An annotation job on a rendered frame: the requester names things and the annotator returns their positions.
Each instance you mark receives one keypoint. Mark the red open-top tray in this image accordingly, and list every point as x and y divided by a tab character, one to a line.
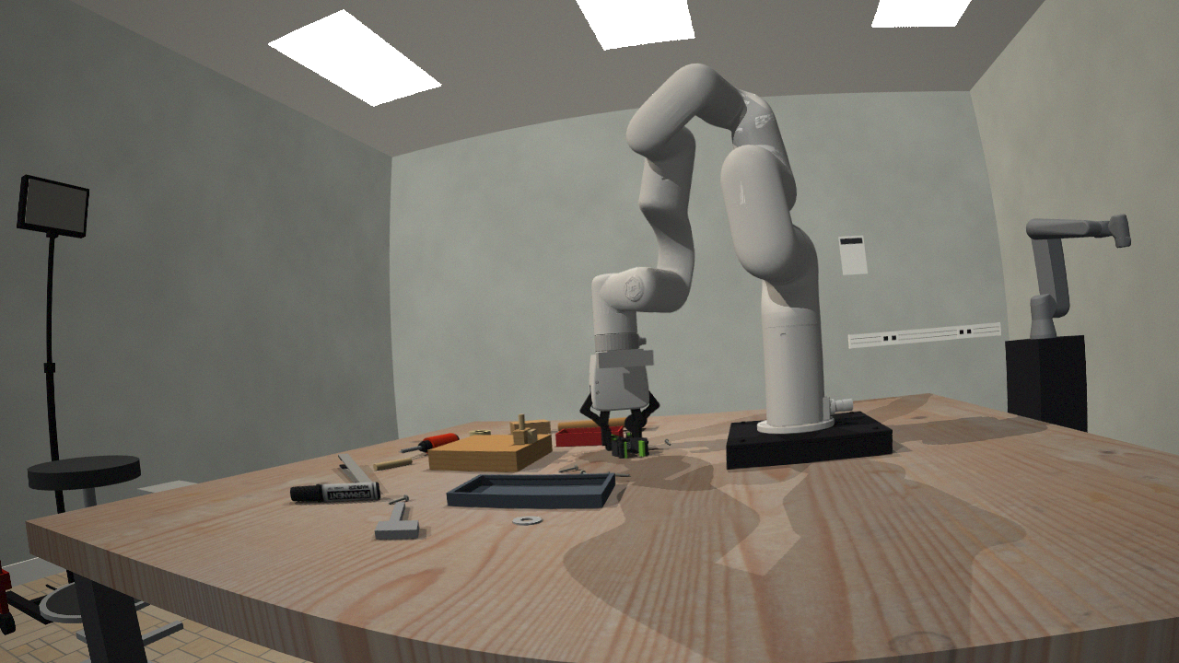
572	437

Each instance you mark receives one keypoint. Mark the light brown wooden board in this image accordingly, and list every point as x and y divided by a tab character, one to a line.
490	453

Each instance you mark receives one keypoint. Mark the red-handled screwdriver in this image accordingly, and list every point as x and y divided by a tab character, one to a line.
432	442

